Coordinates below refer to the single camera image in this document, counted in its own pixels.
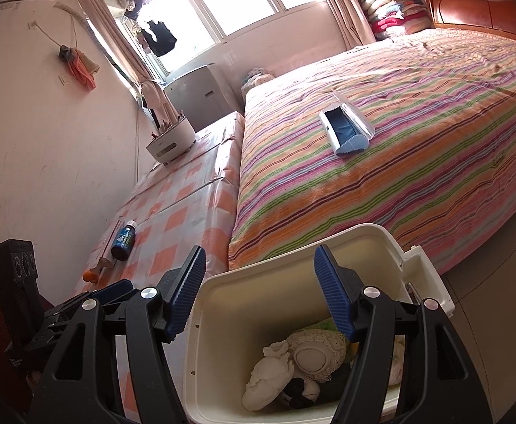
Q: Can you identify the beige curtain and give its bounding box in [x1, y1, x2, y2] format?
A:
[317, 0, 376, 47]
[78, 0, 162, 98]

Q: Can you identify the white standing air conditioner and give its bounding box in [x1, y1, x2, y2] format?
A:
[164, 64, 236, 130]

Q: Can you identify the black sock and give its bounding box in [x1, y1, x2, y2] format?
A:
[283, 377, 321, 408]

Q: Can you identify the blue bottle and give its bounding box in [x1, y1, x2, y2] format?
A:
[110, 220, 137, 260]

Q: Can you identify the cream plastic bin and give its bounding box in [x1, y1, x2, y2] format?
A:
[183, 223, 455, 424]

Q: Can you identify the white lace cap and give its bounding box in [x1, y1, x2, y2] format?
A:
[285, 329, 347, 383]

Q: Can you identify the striped bed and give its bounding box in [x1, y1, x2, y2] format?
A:
[229, 26, 516, 275]

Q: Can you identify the pink cloth on wall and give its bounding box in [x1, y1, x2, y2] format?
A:
[58, 45, 100, 90]

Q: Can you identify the stack of folded quilts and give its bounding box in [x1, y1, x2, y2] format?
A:
[353, 0, 435, 40]

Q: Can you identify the orange checked tablecloth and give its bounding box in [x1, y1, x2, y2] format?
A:
[75, 112, 246, 424]

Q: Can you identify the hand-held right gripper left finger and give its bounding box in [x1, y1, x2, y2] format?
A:
[30, 245, 207, 424]

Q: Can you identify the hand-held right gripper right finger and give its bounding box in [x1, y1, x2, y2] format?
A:
[314, 244, 493, 424]

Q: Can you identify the white knotted cloth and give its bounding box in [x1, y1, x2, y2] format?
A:
[241, 341, 296, 411]

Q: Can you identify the window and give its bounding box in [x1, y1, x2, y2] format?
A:
[152, 0, 342, 71]

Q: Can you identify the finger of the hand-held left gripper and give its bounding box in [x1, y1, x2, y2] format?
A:
[70, 278, 134, 315]

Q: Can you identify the black hanging vest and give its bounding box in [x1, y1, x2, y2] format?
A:
[139, 20, 178, 57]

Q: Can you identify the white desk organizer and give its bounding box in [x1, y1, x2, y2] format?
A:
[147, 115, 196, 166]

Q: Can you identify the blue lint brush with case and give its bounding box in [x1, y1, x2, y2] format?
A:
[319, 90, 375, 157]

